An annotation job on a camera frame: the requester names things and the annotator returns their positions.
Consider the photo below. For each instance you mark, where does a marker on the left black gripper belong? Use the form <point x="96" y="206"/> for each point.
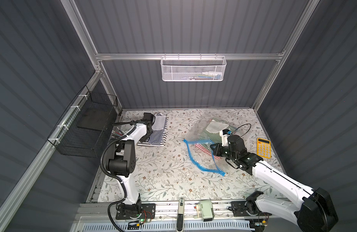
<point x="149" y="127"/>

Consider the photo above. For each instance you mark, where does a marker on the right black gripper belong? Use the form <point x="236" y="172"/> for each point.
<point x="217" y="150"/>

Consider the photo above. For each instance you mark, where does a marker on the navy white striped tank top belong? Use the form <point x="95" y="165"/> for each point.
<point x="159" y="132"/>

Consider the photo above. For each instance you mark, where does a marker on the green white striped tank top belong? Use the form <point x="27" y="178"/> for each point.
<point x="212" y="130"/>

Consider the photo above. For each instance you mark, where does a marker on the clear vacuum bag blue zipper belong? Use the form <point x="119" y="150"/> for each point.
<point x="203" y="161"/>

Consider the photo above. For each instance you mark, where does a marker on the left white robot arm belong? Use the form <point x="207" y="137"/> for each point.
<point x="118" y="160"/>

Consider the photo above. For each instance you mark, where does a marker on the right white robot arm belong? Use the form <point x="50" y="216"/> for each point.
<point x="312" y="210"/>

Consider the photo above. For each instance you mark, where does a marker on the red white striped tank top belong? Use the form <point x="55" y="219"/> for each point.
<point x="204" y="145"/>

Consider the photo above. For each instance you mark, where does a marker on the yellow calculator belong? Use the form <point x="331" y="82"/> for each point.
<point x="264" y="148"/>

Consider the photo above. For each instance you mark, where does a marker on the pens in mug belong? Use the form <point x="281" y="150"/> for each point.
<point x="117" y="133"/>

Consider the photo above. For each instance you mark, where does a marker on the pale green box device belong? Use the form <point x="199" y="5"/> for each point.
<point x="205" y="210"/>

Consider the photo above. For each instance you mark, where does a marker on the markers in white basket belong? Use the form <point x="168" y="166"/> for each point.
<point x="201" y="76"/>

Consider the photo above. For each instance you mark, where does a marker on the black white handheld tool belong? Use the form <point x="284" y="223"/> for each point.
<point x="180" y="215"/>

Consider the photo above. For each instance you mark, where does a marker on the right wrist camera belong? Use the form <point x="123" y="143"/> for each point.
<point x="225" y="133"/>

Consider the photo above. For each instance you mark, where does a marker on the white wire mesh basket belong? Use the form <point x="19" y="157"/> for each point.
<point x="174" y="68"/>

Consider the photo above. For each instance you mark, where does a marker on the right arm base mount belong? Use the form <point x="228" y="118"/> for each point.
<point x="239" y="208"/>

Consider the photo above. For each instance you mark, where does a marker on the black wire mesh basket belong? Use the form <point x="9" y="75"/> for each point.
<point x="86" y="128"/>

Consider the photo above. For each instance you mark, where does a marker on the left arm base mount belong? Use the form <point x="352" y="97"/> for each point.
<point x="135" y="211"/>

